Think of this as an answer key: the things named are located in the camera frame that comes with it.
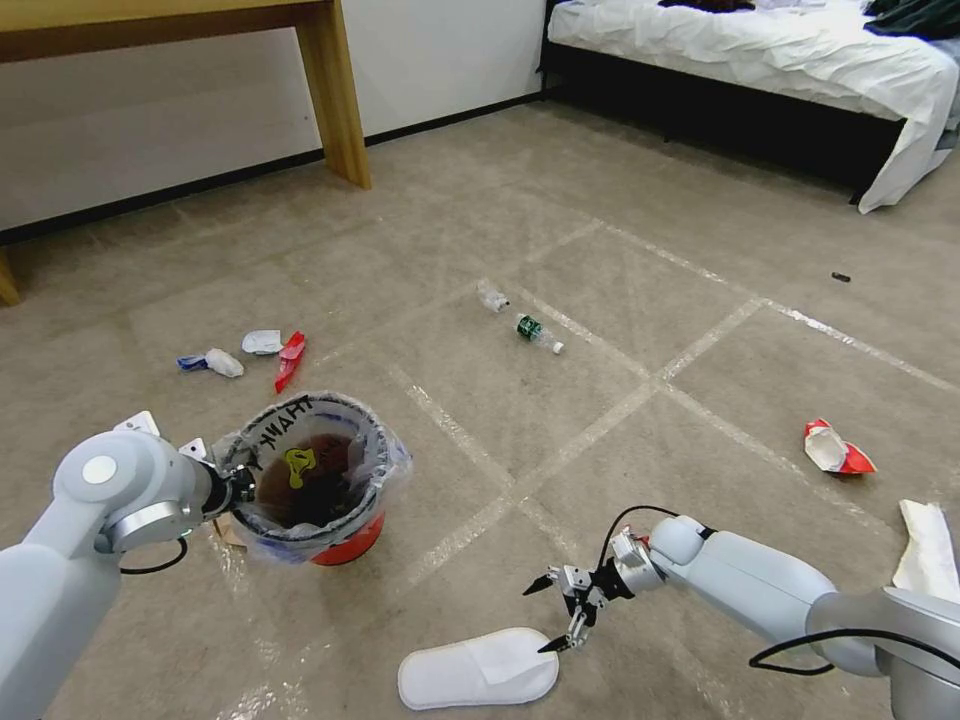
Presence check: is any dark green garment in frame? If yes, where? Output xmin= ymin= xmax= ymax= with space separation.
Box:
xmin=861 ymin=0 xmax=960 ymax=40

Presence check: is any red snack wrapper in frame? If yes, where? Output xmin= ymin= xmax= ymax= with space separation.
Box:
xmin=273 ymin=330 xmax=308 ymax=395

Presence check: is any wooden table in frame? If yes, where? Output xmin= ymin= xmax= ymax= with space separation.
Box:
xmin=0 ymin=0 xmax=374 ymax=307

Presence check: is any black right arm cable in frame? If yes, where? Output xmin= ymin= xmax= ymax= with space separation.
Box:
xmin=748 ymin=626 xmax=906 ymax=673

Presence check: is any clear printed bin bag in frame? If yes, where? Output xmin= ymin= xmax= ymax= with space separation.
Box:
xmin=211 ymin=389 xmax=415 ymax=565

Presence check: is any white bed sheet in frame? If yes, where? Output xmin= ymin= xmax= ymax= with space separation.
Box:
xmin=545 ymin=0 xmax=960 ymax=216

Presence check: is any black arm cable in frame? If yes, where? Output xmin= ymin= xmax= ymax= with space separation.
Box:
xmin=118 ymin=535 xmax=190 ymax=577
xmin=748 ymin=626 xmax=906 ymax=673

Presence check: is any green label plastic bottle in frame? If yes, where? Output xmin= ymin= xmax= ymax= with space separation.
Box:
xmin=513 ymin=312 xmax=566 ymax=356

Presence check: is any yellow wrapper scrap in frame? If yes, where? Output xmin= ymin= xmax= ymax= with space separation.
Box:
xmin=283 ymin=446 xmax=316 ymax=489

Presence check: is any white slipper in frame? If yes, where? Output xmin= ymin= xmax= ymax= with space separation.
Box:
xmin=397 ymin=627 xmax=561 ymax=712

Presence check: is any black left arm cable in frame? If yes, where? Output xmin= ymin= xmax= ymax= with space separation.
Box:
xmin=118 ymin=535 xmax=190 ymax=577

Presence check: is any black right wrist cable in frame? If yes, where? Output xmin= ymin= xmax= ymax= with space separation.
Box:
xmin=598 ymin=505 xmax=681 ymax=580

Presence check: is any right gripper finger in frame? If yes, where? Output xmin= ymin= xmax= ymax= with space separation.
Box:
xmin=522 ymin=565 xmax=564 ymax=598
xmin=537 ymin=598 xmax=603 ymax=655

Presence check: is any white crumpled paper sheet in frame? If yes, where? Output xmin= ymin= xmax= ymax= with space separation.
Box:
xmin=891 ymin=498 xmax=960 ymax=604

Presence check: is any red trash bin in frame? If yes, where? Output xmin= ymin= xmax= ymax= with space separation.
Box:
xmin=227 ymin=392 xmax=391 ymax=568

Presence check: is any white tissue with blue wrapper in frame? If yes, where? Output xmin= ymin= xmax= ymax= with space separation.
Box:
xmin=176 ymin=347 xmax=247 ymax=381

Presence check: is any red white crumpled carton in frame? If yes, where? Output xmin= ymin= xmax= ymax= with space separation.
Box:
xmin=803 ymin=418 xmax=879 ymax=477

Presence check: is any black bed frame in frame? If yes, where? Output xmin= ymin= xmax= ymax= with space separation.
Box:
xmin=539 ymin=35 xmax=910 ymax=205

